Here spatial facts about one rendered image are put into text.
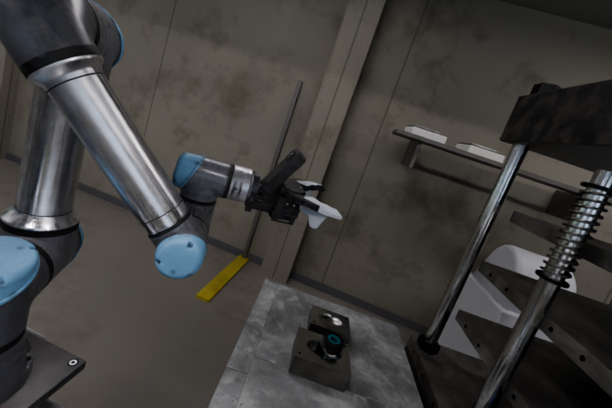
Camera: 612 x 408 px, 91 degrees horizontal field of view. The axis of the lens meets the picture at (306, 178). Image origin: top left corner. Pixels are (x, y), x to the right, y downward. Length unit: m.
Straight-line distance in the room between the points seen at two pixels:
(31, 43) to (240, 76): 2.85
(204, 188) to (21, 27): 0.34
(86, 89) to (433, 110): 2.83
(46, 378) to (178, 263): 0.34
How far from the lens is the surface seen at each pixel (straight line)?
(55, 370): 0.80
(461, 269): 1.56
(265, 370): 1.19
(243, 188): 0.63
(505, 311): 2.64
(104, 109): 0.51
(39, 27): 0.53
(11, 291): 0.64
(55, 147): 0.68
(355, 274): 3.28
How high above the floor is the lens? 1.61
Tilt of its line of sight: 10 degrees down
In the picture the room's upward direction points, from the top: 19 degrees clockwise
